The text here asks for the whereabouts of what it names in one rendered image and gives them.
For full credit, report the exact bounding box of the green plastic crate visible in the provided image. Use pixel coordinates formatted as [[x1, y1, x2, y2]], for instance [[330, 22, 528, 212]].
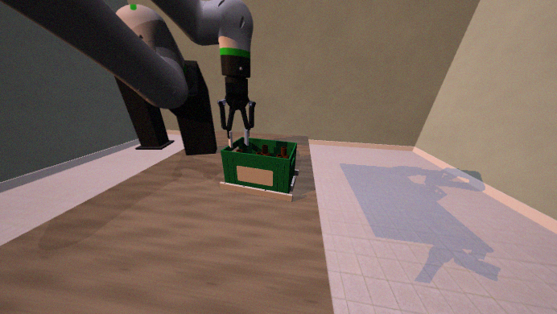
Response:
[[221, 137, 297, 194]]

